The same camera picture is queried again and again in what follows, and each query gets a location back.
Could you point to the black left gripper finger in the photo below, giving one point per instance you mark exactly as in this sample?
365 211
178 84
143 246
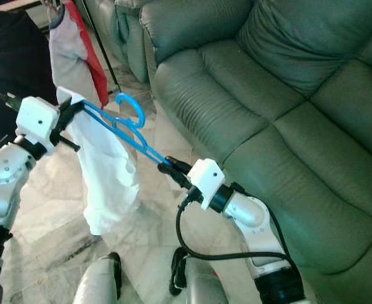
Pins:
71 106

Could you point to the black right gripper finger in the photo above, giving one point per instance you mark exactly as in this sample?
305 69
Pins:
179 163
170 171

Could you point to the blue plastic hanger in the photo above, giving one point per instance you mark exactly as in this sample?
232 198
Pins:
135 139

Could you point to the white shirt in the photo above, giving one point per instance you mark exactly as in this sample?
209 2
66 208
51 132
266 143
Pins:
107 177

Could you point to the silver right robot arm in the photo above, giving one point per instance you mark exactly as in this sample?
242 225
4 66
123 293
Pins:
249 215

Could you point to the red garment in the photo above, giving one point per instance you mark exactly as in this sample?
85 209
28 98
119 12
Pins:
94 63

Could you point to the pale beige garment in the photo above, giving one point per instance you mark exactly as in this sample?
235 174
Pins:
75 54

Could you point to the dark navy garment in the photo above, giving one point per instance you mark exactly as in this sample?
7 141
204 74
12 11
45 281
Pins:
15 69

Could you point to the silver right robot leg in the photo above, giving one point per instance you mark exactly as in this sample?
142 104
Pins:
202 285

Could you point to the silver robot leg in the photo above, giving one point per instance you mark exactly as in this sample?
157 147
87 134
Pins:
202 285
94 285

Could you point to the green sofa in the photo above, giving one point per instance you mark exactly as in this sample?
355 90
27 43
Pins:
274 95

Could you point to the silver left robot leg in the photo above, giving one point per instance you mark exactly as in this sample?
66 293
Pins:
94 285

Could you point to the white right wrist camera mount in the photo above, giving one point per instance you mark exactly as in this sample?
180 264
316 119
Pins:
206 180

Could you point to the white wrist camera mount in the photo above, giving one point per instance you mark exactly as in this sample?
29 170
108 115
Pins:
206 180
39 120

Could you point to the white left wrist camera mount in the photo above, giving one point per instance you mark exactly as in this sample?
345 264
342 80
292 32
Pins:
39 120

